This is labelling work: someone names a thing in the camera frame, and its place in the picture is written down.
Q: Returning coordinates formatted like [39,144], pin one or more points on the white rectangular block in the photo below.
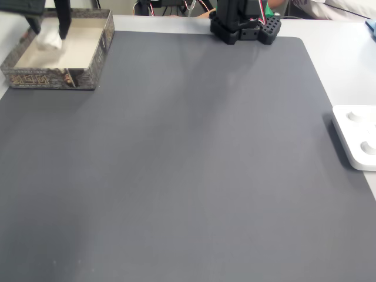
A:
[48,39]

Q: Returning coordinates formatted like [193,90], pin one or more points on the printed open cardboard box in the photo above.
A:
[88,58]

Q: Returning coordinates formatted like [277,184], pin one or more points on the person's hand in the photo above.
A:
[207,13]

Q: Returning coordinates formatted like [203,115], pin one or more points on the dark gray table mat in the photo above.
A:
[182,176]

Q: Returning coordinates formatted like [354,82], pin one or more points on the green table clamp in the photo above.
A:
[268,8]

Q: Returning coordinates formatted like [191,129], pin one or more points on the person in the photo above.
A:
[323,8]

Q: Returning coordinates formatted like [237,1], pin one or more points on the blue object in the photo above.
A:
[371,28]

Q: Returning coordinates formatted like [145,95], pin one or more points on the white square stand base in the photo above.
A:
[355,147]

